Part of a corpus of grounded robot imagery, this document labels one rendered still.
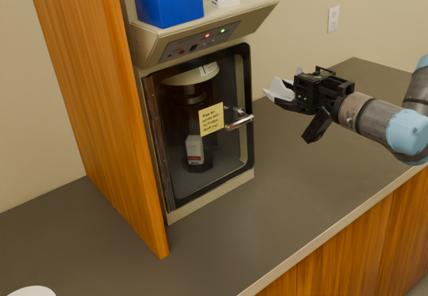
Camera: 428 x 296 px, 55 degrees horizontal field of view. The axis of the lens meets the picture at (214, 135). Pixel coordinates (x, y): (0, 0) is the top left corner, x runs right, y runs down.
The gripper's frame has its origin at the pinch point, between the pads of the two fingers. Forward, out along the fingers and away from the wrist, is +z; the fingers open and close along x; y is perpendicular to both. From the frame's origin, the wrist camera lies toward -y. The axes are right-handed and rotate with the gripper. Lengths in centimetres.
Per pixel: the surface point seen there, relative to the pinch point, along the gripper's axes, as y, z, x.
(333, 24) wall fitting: -18, 57, -94
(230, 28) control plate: 14.8, 7.4, 6.7
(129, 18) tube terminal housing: 20.4, 15.3, 26.7
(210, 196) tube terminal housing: -35.2, 15.0, 12.0
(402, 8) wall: -23, 58, -153
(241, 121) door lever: -10.8, 8.7, 4.0
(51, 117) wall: -15, 58, 39
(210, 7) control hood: 19.7, 9.7, 10.2
